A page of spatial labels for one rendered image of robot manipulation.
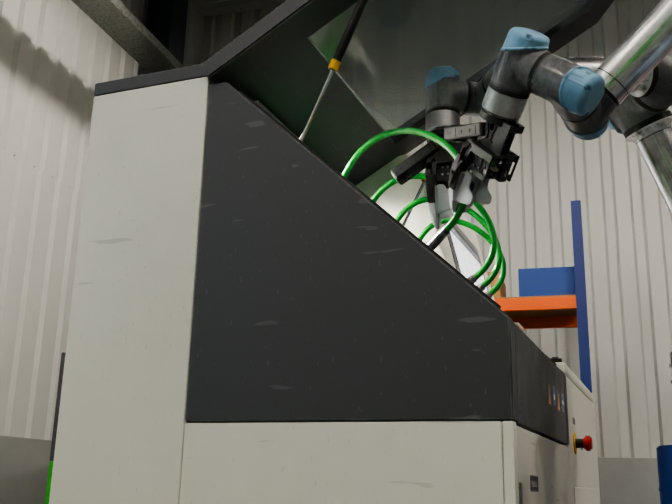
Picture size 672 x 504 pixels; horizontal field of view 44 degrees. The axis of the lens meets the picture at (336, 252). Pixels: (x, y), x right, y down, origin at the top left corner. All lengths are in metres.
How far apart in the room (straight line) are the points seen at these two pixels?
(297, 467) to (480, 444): 0.31
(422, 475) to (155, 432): 0.50
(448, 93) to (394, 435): 0.81
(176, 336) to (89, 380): 0.20
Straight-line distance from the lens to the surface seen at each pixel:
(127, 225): 1.69
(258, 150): 1.59
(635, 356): 8.21
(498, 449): 1.33
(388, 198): 2.24
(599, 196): 8.58
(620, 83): 1.60
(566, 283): 7.17
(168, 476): 1.55
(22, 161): 7.17
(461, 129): 1.62
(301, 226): 1.50
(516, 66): 1.51
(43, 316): 7.26
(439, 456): 1.35
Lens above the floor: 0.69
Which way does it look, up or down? 16 degrees up
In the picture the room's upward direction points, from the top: 1 degrees clockwise
